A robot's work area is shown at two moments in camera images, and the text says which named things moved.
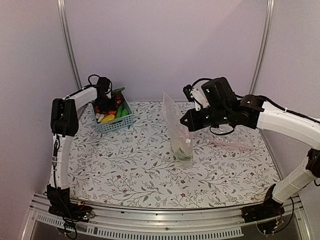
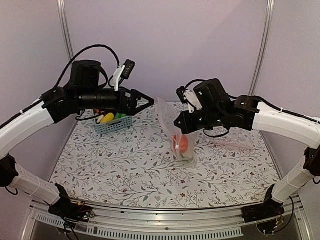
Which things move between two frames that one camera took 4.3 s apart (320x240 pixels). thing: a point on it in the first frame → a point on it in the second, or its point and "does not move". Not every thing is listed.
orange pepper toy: [112, 112] → [181, 143]
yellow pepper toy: [108, 118] does not move
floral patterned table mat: [132, 167] does not move
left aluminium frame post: [68, 44] does not move
